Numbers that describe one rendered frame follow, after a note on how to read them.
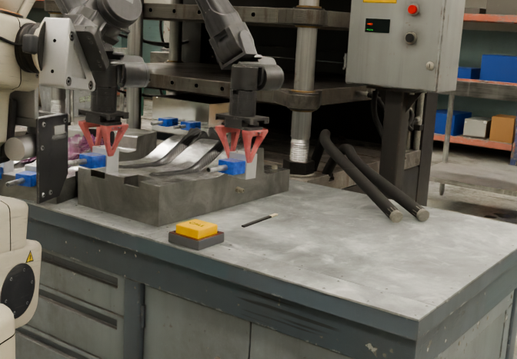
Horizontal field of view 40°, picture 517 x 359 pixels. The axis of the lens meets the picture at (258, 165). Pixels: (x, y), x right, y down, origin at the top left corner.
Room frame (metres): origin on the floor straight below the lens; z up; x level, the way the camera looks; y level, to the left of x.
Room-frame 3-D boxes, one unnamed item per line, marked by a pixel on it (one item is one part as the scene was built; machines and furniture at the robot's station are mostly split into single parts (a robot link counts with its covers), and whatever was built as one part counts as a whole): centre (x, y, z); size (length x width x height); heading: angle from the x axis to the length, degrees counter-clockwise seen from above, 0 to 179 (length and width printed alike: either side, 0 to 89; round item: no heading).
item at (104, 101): (1.58, 0.35, 1.05); 0.10 x 0.07 x 0.07; 54
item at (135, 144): (1.87, 0.51, 0.86); 0.50 x 0.26 x 0.11; 162
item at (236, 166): (1.48, 0.06, 0.93); 0.13 x 0.05 x 0.05; 143
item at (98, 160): (1.54, 0.38, 0.92); 0.13 x 0.05 x 0.05; 144
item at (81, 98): (7.14, 1.93, 0.42); 0.60 x 0.42 x 0.33; 48
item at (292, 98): (2.79, 0.12, 0.96); 1.29 x 0.83 x 0.18; 54
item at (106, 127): (1.57, 0.34, 0.97); 0.07 x 0.07 x 0.09; 54
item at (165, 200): (1.73, 0.17, 0.87); 0.50 x 0.26 x 0.14; 144
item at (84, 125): (1.58, 0.36, 0.97); 0.07 x 0.07 x 0.09; 54
